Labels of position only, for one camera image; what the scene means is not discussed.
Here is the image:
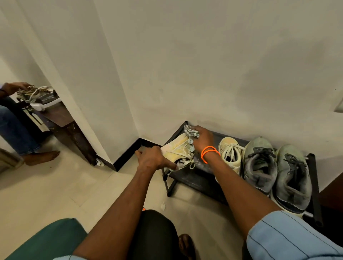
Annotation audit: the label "green cushioned chair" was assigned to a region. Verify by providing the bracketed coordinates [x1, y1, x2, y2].
[5, 218, 88, 260]

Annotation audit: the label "dirty white laced shoe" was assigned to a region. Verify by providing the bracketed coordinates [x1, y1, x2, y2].
[16, 85, 62, 112]

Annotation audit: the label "light blue striped shirt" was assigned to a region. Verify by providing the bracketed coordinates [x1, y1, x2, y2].
[53, 210, 343, 260]

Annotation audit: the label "person's left forearm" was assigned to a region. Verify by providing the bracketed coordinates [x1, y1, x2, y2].
[72, 167, 162, 260]

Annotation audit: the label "person's left hand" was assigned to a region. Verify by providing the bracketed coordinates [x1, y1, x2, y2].
[135, 146, 178, 173]

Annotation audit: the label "person's right forearm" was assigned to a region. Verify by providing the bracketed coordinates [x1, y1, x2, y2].
[202, 149, 281, 239]

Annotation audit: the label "dark brown wooden furniture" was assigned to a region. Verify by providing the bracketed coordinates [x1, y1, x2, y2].
[318, 179, 343, 215]

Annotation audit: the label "person's bare foot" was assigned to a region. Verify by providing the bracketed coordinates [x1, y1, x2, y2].
[178, 234, 197, 260]

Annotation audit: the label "yellowish white sneaker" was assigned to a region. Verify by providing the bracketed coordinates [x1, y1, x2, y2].
[215, 137, 245, 184]
[160, 132, 199, 172]

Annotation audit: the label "person's black trousers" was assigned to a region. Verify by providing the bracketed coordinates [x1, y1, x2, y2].
[128, 209, 180, 260]

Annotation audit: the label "orange thread bracelet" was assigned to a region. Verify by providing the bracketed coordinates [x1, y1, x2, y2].
[201, 146, 221, 164]

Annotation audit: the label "grey laced sneaker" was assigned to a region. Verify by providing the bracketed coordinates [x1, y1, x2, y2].
[271, 144, 313, 218]
[242, 136, 278, 196]

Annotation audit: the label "grey cleaning cloth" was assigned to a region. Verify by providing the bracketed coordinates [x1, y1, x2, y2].
[184, 124, 200, 140]

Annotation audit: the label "black shoe rack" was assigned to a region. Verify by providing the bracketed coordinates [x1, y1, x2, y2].
[161, 121, 324, 228]

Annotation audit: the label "dark wooden table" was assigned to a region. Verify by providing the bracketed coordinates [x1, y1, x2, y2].
[16, 91, 98, 166]

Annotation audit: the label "person's right hand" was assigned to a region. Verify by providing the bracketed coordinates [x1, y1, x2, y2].
[191, 126, 215, 153]

